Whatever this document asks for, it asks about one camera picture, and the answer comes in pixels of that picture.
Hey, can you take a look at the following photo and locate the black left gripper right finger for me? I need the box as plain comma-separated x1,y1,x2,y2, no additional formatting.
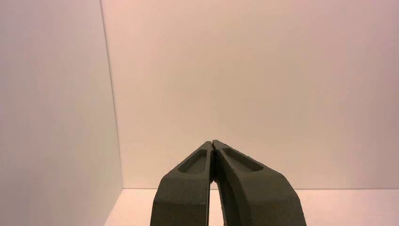
212,139,308,226

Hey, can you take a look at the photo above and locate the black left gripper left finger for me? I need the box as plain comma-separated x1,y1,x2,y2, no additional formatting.
150,141,215,226

